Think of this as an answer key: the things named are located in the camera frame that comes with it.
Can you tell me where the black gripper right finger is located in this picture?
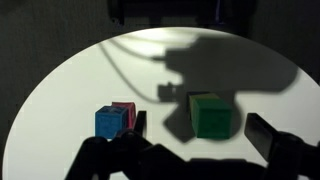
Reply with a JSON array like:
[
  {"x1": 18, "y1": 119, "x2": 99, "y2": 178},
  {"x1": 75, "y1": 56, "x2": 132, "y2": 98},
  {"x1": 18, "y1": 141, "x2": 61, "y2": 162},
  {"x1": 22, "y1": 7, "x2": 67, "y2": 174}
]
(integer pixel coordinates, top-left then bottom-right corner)
[{"x1": 244, "y1": 112, "x2": 320, "y2": 180}]

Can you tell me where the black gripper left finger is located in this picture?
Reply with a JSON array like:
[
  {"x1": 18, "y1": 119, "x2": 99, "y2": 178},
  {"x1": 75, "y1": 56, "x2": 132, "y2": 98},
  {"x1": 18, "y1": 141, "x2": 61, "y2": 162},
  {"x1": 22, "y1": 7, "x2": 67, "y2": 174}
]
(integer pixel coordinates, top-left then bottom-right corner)
[{"x1": 65, "y1": 110, "x2": 188, "y2": 180}]

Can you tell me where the blue block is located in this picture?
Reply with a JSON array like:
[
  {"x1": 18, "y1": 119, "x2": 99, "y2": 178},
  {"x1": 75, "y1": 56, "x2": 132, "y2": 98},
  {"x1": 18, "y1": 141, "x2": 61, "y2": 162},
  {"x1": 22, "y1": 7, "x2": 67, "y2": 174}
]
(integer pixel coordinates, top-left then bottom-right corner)
[{"x1": 94, "y1": 105, "x2": 130, "y2": 141}]

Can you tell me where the pink block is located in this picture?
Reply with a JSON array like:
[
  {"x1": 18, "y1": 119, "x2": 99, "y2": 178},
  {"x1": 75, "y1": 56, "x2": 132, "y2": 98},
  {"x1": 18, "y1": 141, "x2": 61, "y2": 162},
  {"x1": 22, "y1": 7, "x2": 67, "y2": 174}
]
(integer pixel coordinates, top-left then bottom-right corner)
[{"x1": 111, "y1": 101, "x2": 137, "y2": 130}]

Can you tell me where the green block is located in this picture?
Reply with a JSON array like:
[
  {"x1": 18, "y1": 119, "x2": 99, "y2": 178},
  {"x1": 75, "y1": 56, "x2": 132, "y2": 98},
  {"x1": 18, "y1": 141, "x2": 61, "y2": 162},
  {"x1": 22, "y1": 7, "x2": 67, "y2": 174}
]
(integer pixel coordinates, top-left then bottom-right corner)
[{"x1": 188, "y1": 92, "x2": 233, "y2": 140}]

